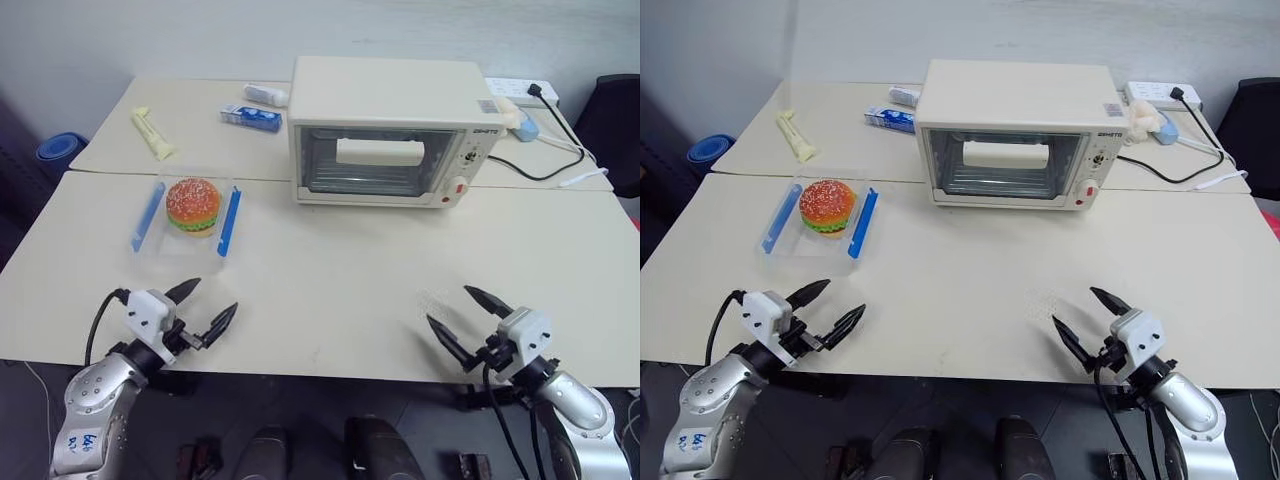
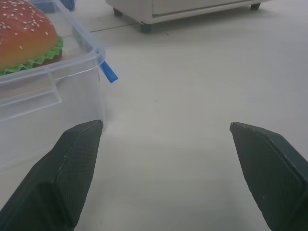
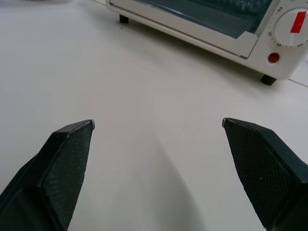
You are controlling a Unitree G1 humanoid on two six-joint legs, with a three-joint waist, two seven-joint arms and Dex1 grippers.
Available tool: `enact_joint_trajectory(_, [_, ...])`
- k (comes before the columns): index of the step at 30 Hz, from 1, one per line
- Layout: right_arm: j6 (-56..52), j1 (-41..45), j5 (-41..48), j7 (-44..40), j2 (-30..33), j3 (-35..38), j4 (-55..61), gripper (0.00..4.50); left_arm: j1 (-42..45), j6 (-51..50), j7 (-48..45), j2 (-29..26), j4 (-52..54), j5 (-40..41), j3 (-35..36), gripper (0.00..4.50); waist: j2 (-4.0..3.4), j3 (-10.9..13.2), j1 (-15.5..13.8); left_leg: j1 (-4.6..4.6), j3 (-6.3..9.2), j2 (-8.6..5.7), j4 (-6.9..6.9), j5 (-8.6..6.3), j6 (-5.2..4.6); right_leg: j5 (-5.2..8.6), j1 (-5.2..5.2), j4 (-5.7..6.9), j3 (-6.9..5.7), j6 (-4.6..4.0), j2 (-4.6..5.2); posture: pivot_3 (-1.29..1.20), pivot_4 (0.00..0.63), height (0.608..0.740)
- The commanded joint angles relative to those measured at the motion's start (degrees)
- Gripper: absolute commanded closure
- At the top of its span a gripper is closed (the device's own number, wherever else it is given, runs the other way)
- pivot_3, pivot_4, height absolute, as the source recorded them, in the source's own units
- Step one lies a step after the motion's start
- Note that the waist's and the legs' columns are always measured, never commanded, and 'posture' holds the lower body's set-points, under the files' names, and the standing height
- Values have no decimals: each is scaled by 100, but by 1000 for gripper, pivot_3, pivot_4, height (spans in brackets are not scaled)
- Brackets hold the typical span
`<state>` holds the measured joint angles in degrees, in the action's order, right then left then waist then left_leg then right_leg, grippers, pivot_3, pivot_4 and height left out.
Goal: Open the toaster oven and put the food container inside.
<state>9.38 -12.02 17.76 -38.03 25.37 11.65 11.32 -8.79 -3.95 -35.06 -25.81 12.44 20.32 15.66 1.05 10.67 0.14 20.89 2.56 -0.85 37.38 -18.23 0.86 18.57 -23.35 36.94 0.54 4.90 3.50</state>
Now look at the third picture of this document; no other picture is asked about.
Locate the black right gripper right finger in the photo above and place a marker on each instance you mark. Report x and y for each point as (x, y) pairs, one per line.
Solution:
(262, 173)

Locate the white toaster oven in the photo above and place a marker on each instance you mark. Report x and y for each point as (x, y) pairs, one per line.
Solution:
(284, 65)

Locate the glass oven door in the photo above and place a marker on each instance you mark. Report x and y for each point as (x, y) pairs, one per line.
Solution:
(192, 19)

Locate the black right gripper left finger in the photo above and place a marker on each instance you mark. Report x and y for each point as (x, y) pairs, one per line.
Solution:
(55, 173)

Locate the red indicator light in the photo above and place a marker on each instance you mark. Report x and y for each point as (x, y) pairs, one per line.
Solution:
(273, 58)

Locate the white timer knob red tape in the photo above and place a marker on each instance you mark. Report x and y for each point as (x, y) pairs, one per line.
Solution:
(291, 26)

